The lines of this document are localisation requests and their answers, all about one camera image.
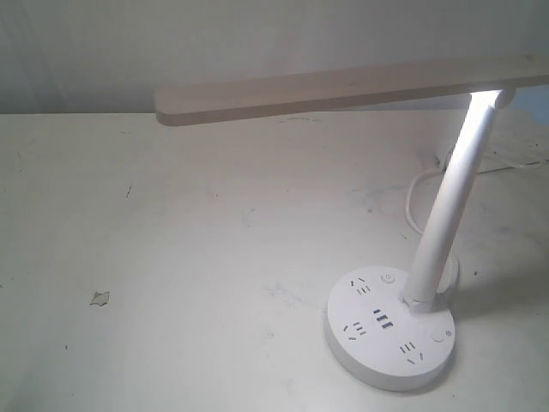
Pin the white desk lamp with sockets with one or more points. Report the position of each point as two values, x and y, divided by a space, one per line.
389 328

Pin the white power strip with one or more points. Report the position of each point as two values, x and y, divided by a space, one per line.
519 151

